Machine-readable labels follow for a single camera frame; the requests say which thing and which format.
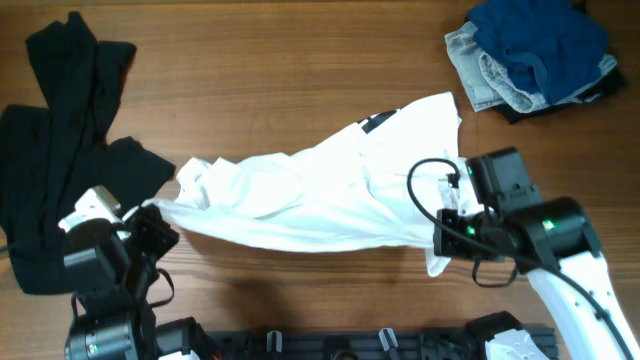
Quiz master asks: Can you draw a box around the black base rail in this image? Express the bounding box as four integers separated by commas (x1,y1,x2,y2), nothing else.
204,324,559,360

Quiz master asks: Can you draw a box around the light blue denim garment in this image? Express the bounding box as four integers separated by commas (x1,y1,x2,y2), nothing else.
445,21,618,113

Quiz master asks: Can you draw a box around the dark blue garment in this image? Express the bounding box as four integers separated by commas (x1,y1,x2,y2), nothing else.
466,0,608,103

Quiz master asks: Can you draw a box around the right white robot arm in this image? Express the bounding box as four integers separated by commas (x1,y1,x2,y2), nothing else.
428,197,639,359

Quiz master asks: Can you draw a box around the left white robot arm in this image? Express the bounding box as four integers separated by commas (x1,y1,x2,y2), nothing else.
64,205,222,359

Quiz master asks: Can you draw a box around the black garment under pile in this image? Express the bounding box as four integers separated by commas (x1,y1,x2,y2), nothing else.
492,66,627,124

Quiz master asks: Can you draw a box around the white t-shirt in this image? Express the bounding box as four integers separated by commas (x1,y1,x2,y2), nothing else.
154,92,479,277

